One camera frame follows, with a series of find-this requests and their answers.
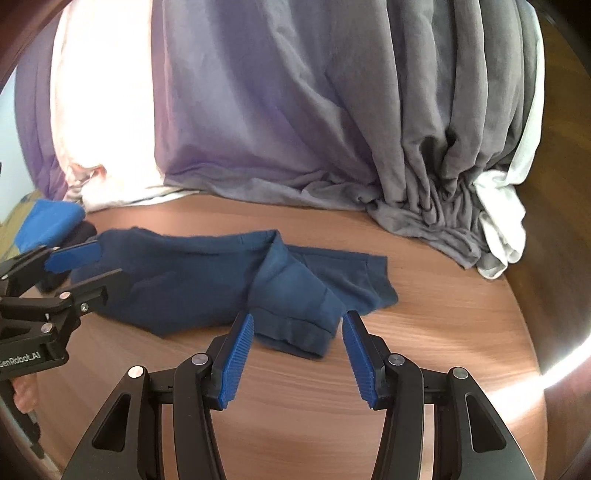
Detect person's left hand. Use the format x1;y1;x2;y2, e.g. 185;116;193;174
13;375;38;415

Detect black folded pants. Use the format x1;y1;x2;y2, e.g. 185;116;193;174
37;224;100;294

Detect wide grey curtain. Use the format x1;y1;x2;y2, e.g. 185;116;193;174
152;0;546;271

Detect white sheer curtain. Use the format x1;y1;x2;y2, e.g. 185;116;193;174
472;14;549;281

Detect bright blue folded pants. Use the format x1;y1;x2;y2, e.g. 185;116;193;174
14;199;87;253

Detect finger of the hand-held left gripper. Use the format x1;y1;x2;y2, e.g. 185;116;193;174
59;268;123;320
0;241;103;297

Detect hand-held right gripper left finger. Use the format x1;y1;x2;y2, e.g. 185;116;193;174
62;311;254;480

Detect yellow plaid fringed blanket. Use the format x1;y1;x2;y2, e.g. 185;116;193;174
0;194;42;254

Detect long LED light strip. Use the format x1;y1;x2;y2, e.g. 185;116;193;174
538;332;591;394

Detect pink curtain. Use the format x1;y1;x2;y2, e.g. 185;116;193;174
48;0;204;214

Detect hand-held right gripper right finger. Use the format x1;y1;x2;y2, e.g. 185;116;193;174
342;310;532;480

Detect navy blue pants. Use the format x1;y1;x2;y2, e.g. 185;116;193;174
69;226;400;361

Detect narrow grey curtain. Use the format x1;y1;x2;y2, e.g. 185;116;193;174
13;58;71;199

